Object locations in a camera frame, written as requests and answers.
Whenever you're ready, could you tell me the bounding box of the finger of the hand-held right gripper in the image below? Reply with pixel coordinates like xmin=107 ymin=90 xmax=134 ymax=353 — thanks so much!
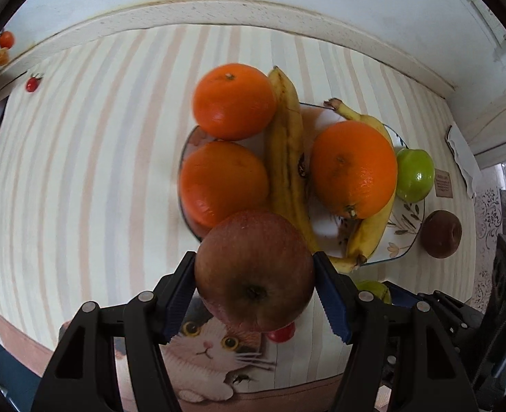
xmin=383 ymin=281 xmax=488 ymax=349

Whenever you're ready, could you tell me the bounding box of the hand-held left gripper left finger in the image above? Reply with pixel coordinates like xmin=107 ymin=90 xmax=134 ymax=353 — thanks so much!
xmin=40 ymin=251 xmax=198 ymax=412

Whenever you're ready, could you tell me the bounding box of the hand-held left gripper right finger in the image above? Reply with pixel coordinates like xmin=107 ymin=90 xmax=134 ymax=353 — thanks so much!
xmin=313 ymin=251 xmax=481 ymax=412

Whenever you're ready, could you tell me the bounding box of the green apple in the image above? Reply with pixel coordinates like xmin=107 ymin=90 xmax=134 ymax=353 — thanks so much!
xmin=355 ymin=280 xmax=392 ymax=305
xmin=394 ymin=148 xmax=435 ymax=202

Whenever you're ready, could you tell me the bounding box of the curved yellow banana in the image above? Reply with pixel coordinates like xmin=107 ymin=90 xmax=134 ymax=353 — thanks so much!
xmin=322 ymin=98 xmax=397 ymax=273

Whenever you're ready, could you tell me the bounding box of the oval leaf print plate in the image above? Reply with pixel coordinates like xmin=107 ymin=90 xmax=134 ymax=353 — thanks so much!
xmin=180 ymin=102 xmax=426 ymax=267

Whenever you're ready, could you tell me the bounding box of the large orange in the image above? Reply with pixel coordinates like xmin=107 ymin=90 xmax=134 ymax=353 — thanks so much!
xmin=310 ymin=120 xmax=398 ymax=219

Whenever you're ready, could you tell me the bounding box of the long yellow banana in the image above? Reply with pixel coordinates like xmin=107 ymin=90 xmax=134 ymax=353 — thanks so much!
xmin=265 ymin=66 xmax=320 ymax=254

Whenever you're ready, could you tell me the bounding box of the floral clear plastic sheet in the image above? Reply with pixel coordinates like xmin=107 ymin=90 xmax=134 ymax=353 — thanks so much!
xmin=471 ymin=186 xmax=504 ymax=314

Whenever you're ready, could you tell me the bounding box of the dark red brown apple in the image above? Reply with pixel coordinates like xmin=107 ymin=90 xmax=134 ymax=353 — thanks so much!
xmin=420 ymin=210 xmax=463 ymax=259

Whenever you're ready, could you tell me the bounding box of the small brown card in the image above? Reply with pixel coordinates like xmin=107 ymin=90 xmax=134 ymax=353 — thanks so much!
xmin=434 ymin=169 xmax=454 ymax=198

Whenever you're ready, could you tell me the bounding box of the white folded cloth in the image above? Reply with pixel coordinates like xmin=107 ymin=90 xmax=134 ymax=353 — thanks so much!
xmin=447 ymin=124 xmax=479 ymax=200

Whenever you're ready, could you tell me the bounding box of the striped cat print tablecloth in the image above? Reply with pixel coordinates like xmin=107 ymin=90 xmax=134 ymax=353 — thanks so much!
xmin=0 ymin=23 xmax=479 ymax=412

